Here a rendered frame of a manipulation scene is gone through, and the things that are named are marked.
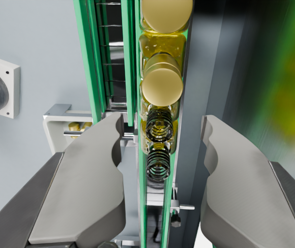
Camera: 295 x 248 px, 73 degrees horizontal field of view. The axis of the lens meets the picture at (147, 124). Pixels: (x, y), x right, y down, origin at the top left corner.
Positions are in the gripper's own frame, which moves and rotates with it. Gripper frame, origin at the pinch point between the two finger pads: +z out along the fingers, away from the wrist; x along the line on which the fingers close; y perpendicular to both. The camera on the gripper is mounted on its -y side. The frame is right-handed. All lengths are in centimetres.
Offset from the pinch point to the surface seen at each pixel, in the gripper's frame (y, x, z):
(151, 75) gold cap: -1.2, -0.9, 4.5
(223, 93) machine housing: 12.2, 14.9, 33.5
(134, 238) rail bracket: 81, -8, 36
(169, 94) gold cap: 0.4, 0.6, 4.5
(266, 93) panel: 2.7, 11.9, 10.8
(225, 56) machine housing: 4.8, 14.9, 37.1
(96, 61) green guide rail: 4.6, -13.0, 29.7
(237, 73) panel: 3.4, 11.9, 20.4
